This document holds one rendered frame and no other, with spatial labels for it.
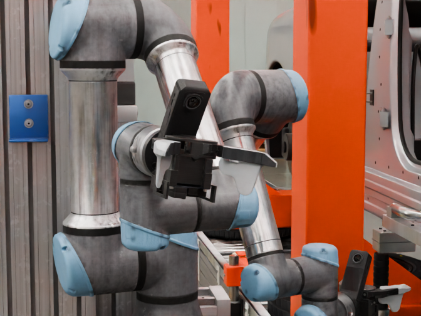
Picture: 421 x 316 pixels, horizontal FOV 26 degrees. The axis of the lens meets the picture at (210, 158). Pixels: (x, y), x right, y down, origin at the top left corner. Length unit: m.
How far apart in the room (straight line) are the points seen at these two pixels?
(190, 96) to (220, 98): 0.67
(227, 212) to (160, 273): 0.29
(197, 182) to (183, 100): 0.11
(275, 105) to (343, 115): 0.51
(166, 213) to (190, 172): 0.19
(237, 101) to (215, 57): 2.42
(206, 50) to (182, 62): 2.70
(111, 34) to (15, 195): 0.41
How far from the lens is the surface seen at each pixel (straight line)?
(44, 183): 1.81
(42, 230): 1.83
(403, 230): 2.08
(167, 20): 1.62
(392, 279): 2.54
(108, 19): 1.59
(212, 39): 4.28
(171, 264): 1.66
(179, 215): 1.38
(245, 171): 1.19
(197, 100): 1.21
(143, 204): 1.37
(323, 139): 2.40
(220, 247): 5.17
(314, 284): 1.86
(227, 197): 1.42
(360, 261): 2.04
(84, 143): 1.60
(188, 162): 1.19
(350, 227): 2.45
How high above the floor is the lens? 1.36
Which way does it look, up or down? 7 degrees down
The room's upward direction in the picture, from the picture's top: straight up
